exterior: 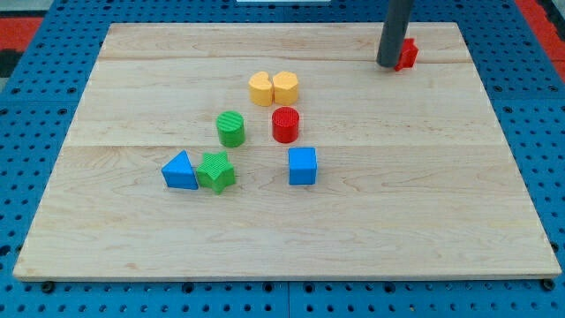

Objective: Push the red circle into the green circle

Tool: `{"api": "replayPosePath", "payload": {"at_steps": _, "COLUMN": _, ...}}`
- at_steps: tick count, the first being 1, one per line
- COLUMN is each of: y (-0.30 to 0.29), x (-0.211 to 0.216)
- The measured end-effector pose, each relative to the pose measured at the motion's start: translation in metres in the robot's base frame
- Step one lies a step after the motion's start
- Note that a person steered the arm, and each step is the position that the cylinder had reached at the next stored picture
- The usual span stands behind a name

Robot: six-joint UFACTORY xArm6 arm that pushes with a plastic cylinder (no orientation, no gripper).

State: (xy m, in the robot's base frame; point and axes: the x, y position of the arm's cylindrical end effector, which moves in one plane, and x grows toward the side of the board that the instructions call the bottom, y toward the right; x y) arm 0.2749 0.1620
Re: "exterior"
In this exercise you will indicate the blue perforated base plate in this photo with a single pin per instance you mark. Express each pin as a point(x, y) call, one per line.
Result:
point(39, 98)

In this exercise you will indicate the light wooden board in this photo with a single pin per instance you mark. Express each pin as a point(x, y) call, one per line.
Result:
point(415, 178)

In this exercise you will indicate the red cylinder block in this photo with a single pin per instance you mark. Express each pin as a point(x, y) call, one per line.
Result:
point(285, 124)

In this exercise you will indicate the yellow hexagon block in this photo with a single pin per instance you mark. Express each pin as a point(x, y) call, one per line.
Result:
point(286, 88)

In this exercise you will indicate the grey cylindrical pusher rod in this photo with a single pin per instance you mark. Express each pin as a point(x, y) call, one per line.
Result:
point(393, 32)

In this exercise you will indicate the green cylinder block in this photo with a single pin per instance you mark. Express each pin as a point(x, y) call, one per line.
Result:
point(231, 129)

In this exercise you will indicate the green star block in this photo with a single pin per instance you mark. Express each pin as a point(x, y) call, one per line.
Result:
point(216, 171)

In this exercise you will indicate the blue cube block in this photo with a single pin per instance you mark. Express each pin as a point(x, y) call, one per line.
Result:
point(302, 166)

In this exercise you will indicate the yellow heart block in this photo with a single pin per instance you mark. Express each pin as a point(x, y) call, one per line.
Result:
point(261, 90)

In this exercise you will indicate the red star block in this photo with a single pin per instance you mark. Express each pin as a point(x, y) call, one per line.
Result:
point(408, 55)

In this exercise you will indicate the blue triangle block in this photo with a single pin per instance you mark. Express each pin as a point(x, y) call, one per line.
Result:
point(178, 173)

